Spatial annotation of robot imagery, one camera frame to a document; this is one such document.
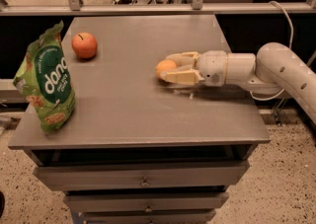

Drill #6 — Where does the black shoe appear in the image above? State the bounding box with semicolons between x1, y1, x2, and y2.
0;191;5;218

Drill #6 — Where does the green rice chip bag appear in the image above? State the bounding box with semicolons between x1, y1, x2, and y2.
13;22;75;133

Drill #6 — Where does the top grey drawer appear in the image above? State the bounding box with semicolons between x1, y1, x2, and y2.
34;161;249;191

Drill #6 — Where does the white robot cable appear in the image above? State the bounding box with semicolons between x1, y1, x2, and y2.
249;0;295;102

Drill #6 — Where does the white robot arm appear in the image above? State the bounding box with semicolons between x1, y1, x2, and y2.
157;42;316;122

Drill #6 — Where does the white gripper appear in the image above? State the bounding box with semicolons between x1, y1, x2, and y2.
160;50;227;87

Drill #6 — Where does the bottom grey drawer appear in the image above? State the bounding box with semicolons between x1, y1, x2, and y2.
83;209;215;224

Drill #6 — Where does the grey drawer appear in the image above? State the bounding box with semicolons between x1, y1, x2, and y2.
64;192;228;212
83;209;215;224
34;161;249;191

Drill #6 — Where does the red apple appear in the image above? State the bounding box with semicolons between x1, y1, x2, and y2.
71;33;98;59

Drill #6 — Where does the orange fruit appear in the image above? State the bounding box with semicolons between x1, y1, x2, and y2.
156;60;177;80

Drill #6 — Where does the grey drawer cabinet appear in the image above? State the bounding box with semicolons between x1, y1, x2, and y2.
8;15;272;224

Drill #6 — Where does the middle grey drawer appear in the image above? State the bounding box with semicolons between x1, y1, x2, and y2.
64;192;228;212

